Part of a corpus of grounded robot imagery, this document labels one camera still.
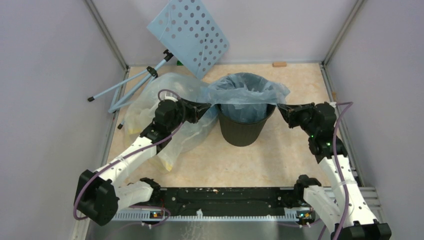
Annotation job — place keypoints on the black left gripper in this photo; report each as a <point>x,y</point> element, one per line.
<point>196,109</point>

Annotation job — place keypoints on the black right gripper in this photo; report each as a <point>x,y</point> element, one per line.
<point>290,112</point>

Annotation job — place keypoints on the translucent yellowish trash bag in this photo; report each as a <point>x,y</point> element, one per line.
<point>170,112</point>

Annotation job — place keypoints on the black plastic trash bin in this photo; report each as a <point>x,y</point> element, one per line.
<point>241,134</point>

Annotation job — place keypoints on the light blue trash bag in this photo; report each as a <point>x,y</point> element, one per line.
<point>244,97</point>

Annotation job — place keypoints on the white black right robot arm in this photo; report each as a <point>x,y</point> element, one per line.
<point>348,216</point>

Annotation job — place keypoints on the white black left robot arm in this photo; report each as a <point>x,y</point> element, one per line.
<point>100,194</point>

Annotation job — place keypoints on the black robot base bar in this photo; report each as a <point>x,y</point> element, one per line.
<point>227,201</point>

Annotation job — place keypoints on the small wooden cork piece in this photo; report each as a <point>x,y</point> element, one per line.
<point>279,64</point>

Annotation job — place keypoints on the light blue tripod legs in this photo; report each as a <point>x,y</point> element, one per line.
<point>151,73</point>

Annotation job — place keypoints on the light blue perforated stand plate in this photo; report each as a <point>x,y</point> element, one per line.
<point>189,32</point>

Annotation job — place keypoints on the white slotted cable duct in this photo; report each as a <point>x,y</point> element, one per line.
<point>147,216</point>

